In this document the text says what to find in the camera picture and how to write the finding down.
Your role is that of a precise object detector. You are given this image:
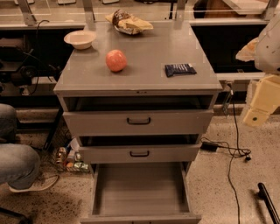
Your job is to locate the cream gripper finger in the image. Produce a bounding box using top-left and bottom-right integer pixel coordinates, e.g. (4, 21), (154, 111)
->
(235, 38), (258, 62)
(243, 75), (280, 127)

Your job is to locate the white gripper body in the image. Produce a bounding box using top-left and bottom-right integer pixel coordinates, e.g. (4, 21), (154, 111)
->
(255, 14), (280, 74)

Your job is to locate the blue rxbar blueberry wrapper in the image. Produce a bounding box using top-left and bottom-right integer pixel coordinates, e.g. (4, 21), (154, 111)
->
(164, 64), (197, 78)

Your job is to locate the middle grey drawer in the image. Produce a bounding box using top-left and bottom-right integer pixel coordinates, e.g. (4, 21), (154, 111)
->
(80, 135), (200, 164)

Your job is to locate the grey drawer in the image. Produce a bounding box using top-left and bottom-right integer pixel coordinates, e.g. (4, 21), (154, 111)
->
(62, 95), (215, 137)
(80, 162), (201, 224)
(80, 135), (200, 164)

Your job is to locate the grey drawer cabinet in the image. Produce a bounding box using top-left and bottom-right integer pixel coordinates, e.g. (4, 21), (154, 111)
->
(53, 20), (223, 224)

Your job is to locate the top grey drawer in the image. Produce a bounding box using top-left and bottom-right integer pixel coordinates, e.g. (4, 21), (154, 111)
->
(62, 95), (215, 137)

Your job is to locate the bottom grey drawer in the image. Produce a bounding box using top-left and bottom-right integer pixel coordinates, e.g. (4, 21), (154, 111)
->
(80, 162), (201, 224)

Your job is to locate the black power adapter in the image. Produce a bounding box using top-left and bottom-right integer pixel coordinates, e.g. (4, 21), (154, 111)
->
(200, 142), (218, 152)

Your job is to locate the black bar on floor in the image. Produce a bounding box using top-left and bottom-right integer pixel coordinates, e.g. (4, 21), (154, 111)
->
(257, 183), (280, 224)

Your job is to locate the crumpled chip bag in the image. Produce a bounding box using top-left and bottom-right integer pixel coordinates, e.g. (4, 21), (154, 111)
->
(105, 9), (153, 35)

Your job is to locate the red apple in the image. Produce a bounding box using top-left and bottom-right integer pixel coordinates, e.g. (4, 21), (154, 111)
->
(106, 50), (128, 72)

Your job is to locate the white bowl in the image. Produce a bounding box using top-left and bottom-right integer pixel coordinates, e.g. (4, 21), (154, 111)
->
(64, 30), (96, 50)

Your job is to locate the basket of cans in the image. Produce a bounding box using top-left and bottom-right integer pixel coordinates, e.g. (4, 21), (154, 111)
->
(54, 138), (89, 173)

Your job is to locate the black machine on left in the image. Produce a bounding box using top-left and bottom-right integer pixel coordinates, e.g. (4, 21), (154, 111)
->
(0, 37), (60, 95)

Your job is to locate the white sneaker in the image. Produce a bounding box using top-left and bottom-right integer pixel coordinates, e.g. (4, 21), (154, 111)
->
(9, 175), (59, 193)

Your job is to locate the person leg in jeans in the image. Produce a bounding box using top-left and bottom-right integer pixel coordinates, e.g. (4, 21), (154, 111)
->
(0, 104), (40, 192)

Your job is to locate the black power cable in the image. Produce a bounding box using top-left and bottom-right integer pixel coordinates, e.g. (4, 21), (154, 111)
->
(200, 87), (252, 224)

